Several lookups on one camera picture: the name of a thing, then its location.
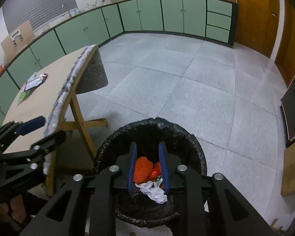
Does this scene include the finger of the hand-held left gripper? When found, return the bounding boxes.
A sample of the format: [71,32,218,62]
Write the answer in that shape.
[0,131,66,171]
[0,116,47,153]

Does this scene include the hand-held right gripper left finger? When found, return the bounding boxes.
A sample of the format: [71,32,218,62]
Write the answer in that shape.
[20,142,138,236]

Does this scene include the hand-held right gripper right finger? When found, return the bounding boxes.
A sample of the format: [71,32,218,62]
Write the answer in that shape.
[158,141,277,236]

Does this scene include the red plastic bag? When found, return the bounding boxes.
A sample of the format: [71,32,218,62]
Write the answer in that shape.
[149,162,164,179]

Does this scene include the orange foam fruit net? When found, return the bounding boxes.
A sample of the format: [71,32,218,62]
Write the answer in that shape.
[134,156,153,183]

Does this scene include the white tissue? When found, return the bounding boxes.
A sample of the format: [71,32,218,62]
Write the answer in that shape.
[135,181,168,204]

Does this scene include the trash bin black liner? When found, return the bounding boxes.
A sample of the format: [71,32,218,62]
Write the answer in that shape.
[92,117,208,229]

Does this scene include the green white plastic packet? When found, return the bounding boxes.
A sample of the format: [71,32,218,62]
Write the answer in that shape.
[17,90,33,106]

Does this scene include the wooden folding table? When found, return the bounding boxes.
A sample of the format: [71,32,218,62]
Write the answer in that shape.
[45,91,109,197]

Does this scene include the small wrapper red corner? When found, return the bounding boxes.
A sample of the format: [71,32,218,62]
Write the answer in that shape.
[23,73,49,92]

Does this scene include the wooden board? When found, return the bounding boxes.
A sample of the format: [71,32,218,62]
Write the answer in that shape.
[0,20,34,57]

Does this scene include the steel kitchen faucet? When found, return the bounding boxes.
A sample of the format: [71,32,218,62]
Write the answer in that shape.
[61,4,72,18]

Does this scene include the grey window blind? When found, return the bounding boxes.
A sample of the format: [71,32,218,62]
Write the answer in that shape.
[2,0,78,33]

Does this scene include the wooden sticks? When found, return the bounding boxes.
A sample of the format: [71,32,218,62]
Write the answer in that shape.
[270,218,284,231]

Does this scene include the brown cardboard sheet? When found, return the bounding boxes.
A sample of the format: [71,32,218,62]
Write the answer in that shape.
[281,138,295,197]

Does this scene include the black flat panel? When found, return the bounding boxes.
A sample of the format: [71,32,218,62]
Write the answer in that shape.
[280,81,295,148]

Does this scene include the green lower kitchen cabinets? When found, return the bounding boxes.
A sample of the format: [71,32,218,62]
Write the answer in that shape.
[0,0,239,126]

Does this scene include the brown wooden door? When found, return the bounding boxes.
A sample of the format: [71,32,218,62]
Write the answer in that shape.
[236,0,280,58]
[274,0,295,86]

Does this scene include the white metal bracket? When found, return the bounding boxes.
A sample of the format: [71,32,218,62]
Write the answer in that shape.
[11,29,24,46]

